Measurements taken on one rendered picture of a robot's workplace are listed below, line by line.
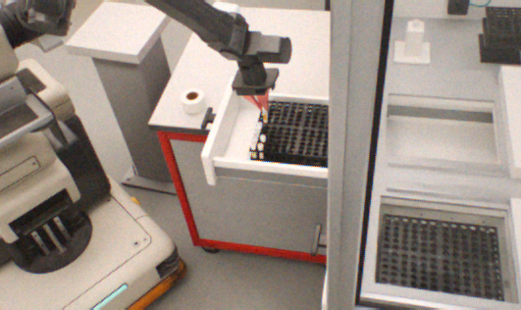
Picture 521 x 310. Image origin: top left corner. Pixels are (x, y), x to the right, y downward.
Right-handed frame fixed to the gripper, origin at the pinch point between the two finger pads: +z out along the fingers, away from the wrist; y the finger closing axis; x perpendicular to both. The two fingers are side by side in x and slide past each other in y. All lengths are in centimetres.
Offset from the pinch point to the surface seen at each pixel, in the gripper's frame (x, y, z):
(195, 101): 14.5, -27.0, 11.2
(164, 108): 14.2, -38.1, 13.6
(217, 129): -7.1, -10.1, 0.5
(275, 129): 0.3, 1.0, 8.0
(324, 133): -2.2, 14.2, 7.1
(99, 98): 91, -132, 77
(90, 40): 43, -76, 8
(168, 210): 28, -71, 86
